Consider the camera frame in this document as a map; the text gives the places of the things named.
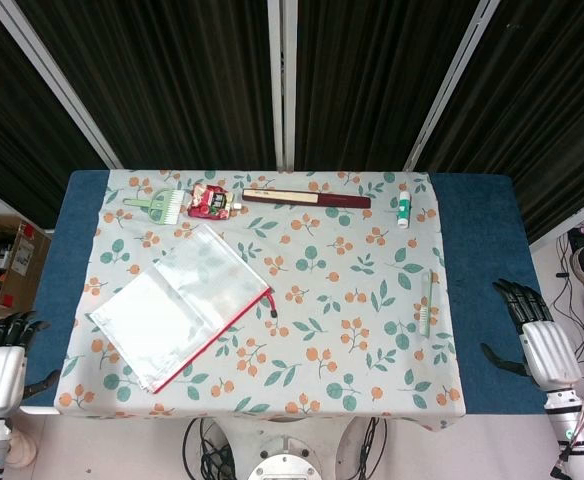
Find white green glue stick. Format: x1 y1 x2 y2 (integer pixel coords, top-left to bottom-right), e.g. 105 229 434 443
395 189 413 230

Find black floor cable bundle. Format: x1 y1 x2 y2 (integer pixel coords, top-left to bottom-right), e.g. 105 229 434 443
181 416 247 480
335 416 389 480

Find black pleated curtain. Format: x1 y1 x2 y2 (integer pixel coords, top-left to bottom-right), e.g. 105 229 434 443
15 0 279 172
0 0 109 232
294 0 479 172
415 0 584 245

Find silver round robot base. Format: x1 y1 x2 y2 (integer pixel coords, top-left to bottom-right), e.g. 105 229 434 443
246 433 324 480

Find green hand brush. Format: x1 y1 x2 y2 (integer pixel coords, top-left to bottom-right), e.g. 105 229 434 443
123 188 190 225

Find maroon cream long case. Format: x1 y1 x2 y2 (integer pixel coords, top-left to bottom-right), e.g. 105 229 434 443
241 187 374 210

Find blue table cover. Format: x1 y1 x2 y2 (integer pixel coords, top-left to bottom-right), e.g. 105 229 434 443
20 169 549 416

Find transparent red-trimmed zipper pouch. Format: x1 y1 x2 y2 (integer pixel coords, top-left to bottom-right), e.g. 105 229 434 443
85 223 280 396

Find white frame post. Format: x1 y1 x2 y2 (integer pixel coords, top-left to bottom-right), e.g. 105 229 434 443
266 0 299 174
403 0 504 172
0 0 124 172

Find green toothbrush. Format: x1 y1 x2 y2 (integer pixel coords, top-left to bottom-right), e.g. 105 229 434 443
413 269 435 339

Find tangled thin floor cables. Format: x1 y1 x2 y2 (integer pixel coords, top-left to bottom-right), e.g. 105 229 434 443
551 212 584 401

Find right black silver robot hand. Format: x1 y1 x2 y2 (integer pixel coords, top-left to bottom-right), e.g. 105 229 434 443
480 278 583 397

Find red snack pouch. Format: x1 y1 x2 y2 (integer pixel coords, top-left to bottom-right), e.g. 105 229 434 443
187 182 244 220

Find floral print tablecloth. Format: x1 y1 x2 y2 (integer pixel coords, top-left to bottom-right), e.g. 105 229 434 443
54 169 469 433

